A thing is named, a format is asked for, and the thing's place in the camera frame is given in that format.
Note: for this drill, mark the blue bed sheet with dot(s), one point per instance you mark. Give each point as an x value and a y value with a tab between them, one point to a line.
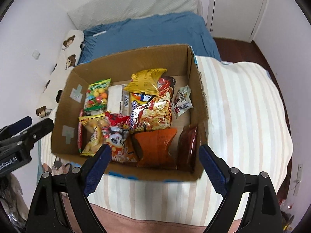
174	28

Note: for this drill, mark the yellow egg biscuit bag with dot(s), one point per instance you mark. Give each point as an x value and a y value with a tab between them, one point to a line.
94	125

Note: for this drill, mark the white snack packet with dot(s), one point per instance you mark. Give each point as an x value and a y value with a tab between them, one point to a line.
182	102

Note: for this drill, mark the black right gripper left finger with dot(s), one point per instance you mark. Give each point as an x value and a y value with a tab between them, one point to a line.
47	211

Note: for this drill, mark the red panda snack bag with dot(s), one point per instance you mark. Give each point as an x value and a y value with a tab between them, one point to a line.
117	136

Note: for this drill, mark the orange snack sachet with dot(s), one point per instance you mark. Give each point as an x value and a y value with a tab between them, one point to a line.
154	148

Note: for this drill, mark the green fruit candy bag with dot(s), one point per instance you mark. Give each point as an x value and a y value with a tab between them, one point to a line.
97	95

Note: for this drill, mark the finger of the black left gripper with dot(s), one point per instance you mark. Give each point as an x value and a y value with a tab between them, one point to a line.
37	131
17	127

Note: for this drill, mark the yellow snack sachet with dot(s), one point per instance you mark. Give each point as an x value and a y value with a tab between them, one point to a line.
145	81

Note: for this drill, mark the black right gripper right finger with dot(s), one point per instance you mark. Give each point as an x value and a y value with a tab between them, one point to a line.
262	212

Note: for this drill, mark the dark red snack sachet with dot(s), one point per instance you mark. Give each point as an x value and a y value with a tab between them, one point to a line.
187	146

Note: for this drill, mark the striped cream pink blanket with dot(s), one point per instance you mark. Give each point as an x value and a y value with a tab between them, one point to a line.
246	127

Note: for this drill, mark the silver white small packet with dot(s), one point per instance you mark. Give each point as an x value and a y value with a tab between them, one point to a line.
126	109

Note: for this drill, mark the white cartoon print pillow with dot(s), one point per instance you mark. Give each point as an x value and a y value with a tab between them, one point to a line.
68	58

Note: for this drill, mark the white door with handle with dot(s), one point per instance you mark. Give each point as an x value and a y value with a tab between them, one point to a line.
235	19

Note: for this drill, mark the white mattress against wall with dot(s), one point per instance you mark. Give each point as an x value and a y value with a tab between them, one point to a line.
96	12

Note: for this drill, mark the cardboard box with blue print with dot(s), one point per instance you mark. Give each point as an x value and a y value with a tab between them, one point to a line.
180	63

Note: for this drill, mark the white tissue pack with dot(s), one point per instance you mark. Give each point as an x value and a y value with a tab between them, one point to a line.
115	99

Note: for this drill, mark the red white stick packet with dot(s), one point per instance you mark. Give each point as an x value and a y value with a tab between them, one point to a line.
80	135

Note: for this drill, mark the red yellow instant noodle pack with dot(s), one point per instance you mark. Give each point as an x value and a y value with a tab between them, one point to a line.
150	112

